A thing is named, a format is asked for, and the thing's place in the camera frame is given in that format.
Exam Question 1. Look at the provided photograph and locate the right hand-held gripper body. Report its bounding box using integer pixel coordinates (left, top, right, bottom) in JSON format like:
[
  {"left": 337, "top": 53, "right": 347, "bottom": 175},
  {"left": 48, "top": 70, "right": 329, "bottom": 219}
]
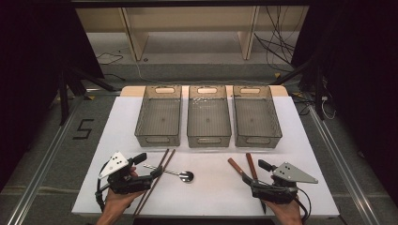
[{"left": 251, "top": 161, "right": 319, "bottom": 205}]

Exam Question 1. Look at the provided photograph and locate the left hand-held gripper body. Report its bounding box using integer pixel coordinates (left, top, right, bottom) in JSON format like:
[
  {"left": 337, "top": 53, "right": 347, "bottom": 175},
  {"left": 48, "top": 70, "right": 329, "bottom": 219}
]
[{"left": 98, "top": 151, "right": 155, "bottom": 195}]

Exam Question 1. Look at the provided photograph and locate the metal spoon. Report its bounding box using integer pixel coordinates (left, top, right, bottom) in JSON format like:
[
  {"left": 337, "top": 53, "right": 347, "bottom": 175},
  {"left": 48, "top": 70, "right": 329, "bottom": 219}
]
[{"left": 143, "top": 163, "right": 195, "bottom": 184}]

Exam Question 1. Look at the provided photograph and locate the clear grey plastic bin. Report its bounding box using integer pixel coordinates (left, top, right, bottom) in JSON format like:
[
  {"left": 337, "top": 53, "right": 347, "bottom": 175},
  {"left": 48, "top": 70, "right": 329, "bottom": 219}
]
[
  {"left": 187, "top": 84, "right": 233, "bottom": 149},
  {"left": 134, "top": 84, "right": 183, "bottom": 148},
  {"left": 232, "top": 84, "right": 283, "bottom": 149}
]

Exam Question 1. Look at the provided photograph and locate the person's left hand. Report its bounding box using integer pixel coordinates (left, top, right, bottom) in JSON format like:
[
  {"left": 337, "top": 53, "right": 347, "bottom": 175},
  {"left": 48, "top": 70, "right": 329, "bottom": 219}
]
[{"left": 102, "top": 188, "right": 146, "bottom": 214}]

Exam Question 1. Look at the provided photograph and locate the person's right hand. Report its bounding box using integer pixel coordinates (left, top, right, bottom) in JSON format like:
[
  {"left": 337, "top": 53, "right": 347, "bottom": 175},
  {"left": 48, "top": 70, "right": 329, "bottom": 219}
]
[{"left": 263, "top": 200, "right": 304, "bottom": 225}]

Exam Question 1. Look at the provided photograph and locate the white table cover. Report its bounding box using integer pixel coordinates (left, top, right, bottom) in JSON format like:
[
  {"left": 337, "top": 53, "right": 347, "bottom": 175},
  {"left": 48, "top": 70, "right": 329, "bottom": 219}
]
[{"left": 70, "top": 84, "right": 341, "bottom": 218}]

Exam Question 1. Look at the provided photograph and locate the black metal stand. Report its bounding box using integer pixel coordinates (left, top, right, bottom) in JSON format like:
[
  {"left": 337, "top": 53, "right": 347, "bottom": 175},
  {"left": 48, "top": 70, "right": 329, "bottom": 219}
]
[
  {"left": 57, "top": 67, "right": 117, "bottom": 126},
  {"left": 270, "top": 55, "right": 327, "bottom": 122}
]

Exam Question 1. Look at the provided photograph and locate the light wooden shelf unit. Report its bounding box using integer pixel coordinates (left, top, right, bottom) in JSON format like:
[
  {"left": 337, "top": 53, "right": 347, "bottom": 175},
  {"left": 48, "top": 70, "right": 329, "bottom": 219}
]
[{"left": 74, "top": 6, "right": 310, "bottom": 62}]

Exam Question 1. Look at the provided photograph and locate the black curtain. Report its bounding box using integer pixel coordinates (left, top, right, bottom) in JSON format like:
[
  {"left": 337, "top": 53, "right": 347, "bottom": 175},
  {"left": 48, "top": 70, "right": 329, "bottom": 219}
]
[
  {"left": 0, "top": 0, "right": 105, "bottom": 192},
  {"left": 292, "top": 0, "right": 398, "bottom": 205}
]

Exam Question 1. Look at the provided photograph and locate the left hand-held gripper cable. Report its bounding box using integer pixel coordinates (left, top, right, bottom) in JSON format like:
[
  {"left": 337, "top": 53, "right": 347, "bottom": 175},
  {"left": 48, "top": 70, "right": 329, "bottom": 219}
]
[{"left": 94, "top": 161, "right": 111, "bottom": 212}]

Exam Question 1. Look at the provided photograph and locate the hand-held gripper cable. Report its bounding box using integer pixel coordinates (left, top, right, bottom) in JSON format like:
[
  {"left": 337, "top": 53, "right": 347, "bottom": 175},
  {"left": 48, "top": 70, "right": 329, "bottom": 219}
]
[
  {"left": 94, "top": 161, "right": 111, "bottom": 212},
  {"left": 294, "top": 187, "right": 313, "bottom": 223}
]

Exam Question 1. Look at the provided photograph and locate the right hand-held gripper cable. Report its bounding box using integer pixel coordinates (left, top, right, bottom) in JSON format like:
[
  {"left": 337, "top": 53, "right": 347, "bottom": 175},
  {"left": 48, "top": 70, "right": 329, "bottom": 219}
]
[{"left": 294, "top": 187, "right": 313, "bottom": 223}]

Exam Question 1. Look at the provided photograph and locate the metal floor rail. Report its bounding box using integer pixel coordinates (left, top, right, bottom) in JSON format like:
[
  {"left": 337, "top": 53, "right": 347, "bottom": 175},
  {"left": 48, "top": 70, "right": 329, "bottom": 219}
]
[
  {"left": 6, "top": 95, "right": 88, "bottom": 225},
  {"left": 308, "top": 104, "right": 381, "bottom": 225}
]

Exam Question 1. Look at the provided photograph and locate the white plug with cable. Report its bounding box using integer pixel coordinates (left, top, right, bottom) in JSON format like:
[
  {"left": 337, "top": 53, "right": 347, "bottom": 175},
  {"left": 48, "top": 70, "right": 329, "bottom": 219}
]
[{"left": 320, "top": 96, "right": 338, "bottom": 121}]

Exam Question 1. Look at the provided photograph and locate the black floor cable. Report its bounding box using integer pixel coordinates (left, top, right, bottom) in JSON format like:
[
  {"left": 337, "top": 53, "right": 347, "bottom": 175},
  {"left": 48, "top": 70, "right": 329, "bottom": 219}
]
[{"left": 95, "top": 52, "right": 127, "bottom": 82}]

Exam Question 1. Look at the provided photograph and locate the bundle of black cables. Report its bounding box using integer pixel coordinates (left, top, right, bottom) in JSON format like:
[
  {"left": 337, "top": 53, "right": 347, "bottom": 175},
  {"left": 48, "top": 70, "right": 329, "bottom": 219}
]
[{"left": 253, "top": 6, "right": 297, "bottom": 71}]

